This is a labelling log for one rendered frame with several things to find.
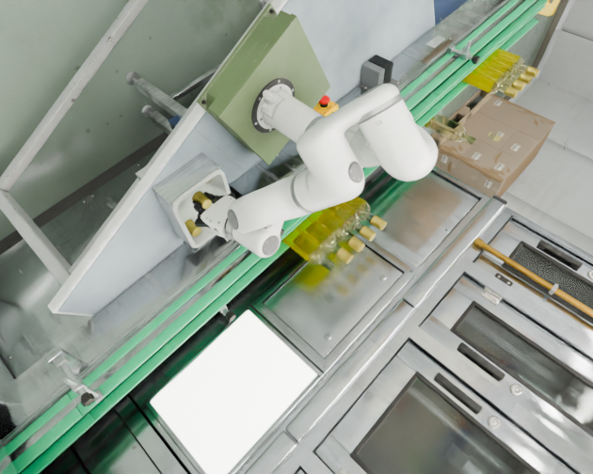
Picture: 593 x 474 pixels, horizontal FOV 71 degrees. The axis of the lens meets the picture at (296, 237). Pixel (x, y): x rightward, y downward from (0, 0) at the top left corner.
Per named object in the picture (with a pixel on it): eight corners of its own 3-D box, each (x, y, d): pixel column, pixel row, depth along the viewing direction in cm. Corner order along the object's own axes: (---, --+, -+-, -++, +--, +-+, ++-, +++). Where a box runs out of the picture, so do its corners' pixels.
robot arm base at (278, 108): (242, 114, 106) (284, 144, 100) (268, 70, 104) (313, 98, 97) (272, 133, 120) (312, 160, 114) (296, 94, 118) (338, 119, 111)
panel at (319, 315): (146, 403, 127) (217, 496, 113) (142, 402, 125) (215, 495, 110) (341, 222, 159) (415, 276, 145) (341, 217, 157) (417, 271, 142)
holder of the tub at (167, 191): (182, 244, 133) (197, 258, 130) (151, 187, 110) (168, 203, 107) (222, 211, 139) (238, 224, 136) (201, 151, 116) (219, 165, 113)
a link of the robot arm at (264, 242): (261, 204, 89) (294, 195, 95) (232, 188, 96) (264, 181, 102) (258, 264, 96) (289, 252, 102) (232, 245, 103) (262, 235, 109)
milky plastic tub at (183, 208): (177, 235, 129) (195, 251, 125) (152, 188, 110) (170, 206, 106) (220, 201, 135) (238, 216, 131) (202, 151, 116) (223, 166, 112)
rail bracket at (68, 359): (59, 358, 117) (102, 418, 107) (23, 338, 103) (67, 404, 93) (74, 346, 118) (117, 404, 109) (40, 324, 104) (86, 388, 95)
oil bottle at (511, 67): (464, 64, 187) (524, 89, 175) (468, 52, 183) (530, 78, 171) (472, 57, 189) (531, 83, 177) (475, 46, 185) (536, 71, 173)
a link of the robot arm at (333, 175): (354, 181, 90) (319, 119, 87) (440, 149, 73) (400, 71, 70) (308, 219, 80) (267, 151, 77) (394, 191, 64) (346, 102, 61)
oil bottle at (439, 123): (415, 122, 184) (469, 150, 173) (417, 113, 179) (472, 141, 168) (424, 115, 186) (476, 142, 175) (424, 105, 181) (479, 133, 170)
